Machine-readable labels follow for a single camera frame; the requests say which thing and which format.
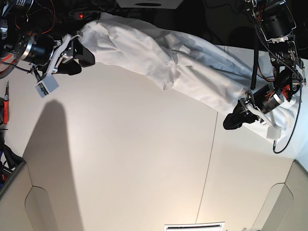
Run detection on black power strip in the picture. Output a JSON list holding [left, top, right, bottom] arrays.
[[68, 10, 101, 20]]

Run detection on black braided camera cable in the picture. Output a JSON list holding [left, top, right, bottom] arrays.
[[271, 79, 303, 154]]

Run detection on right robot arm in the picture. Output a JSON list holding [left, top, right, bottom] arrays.
[[0, 0, 95, 80]]

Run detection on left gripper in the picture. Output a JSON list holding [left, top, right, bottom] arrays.
[[223, 83, 285, 130]]

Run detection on black bag at left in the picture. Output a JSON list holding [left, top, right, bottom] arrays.
[[0, 132, 26, 189]]

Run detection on white vent grille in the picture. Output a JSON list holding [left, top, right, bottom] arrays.
[[164, 222, 225, 231]]

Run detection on white t-shirt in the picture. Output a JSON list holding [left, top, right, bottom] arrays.
[[78, 12, 298, 141]]

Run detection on orange grey pliers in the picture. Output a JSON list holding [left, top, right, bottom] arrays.
[[0, 54, 14, 79]]

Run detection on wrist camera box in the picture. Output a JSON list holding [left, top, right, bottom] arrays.
[[35, 75, 59, 98], [267, 126, 282, 141]]

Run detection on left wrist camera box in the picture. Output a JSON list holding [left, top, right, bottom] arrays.
[[267, 126, 282, 141]]

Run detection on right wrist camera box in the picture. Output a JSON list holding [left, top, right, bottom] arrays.
[[35, 75, 59, 98]]

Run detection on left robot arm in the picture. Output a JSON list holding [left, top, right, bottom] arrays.
[[223, 0, 306, 130]]

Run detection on red handled cutter tool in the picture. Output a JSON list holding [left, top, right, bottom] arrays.
[[3, 81, 9, 124]]

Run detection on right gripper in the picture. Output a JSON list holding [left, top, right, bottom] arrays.
[[13, 35, 96, 77]]

